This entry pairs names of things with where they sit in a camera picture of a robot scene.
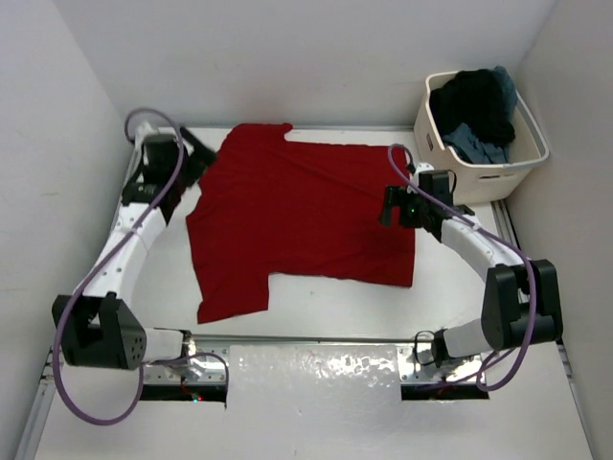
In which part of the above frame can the red t shirt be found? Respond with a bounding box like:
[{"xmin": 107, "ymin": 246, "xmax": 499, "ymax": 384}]
[{"xmin": 186, "ymin": 124, "xmax": 416, "ymax": 323}]

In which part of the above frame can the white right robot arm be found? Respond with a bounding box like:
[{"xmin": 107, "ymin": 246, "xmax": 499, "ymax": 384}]
[{"xmin": 378, "ymin": 170, "xmax": 563, "ymax": 366}]

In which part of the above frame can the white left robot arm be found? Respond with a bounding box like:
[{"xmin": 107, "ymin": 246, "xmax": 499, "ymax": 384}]
[{"xmin": 52, "ymin": 126, "xmax": 216, "ymax": 370}]

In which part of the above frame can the cream plastic laundry basket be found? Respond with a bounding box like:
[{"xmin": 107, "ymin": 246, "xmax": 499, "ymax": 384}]
[{"xmin": 414, "ymin": 72, "xmax": 550, "ymax": 204}]

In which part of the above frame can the teal t shirt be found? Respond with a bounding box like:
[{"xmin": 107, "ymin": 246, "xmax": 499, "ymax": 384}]
[{"xmin": 440, "ymin": 64, "xmax": 519, "ymax": 165}]

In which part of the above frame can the black t shirt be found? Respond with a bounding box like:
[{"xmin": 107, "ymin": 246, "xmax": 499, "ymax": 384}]
[{"xmin": 429, "ymin": 66, "xmax": 517, "ymax": 148}]

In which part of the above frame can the white front cover panel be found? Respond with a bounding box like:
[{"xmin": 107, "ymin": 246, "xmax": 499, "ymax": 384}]
[{"xmin": 36, "ymin": 345, "xmax": 591, "ymax": 459}]

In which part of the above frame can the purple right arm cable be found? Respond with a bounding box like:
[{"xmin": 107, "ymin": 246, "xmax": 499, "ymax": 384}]
[{"xmin": 387, "ymin": 143, "xmax": 534, "ymax": 394}]

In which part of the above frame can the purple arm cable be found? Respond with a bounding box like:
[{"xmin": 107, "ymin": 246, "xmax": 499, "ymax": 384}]
[
  {"xmin": 51, "ymin": 107, "xmax": 228, "ymax": 427},
  {"xmin": 387, "ymin": 143, "xmax": 534, "ymax": 394}
]

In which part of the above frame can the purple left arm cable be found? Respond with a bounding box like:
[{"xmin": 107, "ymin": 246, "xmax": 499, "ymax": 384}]
[{"xmin": 51, "ymin": 107, "xmax": 228, "ymax": 427}]

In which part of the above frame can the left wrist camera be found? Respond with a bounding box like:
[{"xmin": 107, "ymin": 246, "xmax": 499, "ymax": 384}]
[{"xmin": 133, "ymin": 122, "xmax": 160, "ymax": 147}]

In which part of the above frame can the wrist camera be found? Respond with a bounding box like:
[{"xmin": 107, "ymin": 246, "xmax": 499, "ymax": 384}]
[
  {"xmin": 413, "ymin": 162, "xmax": 435, "ymax": 176},
  {"xmin": 133, "ymin": 122, "xmax": 160, "ymax": 147}
]

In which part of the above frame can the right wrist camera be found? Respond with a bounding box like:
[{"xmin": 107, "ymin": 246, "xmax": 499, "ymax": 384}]
[{"xmin": 413, "ymin": 162, "xmax": 435, "ymax": 176}]

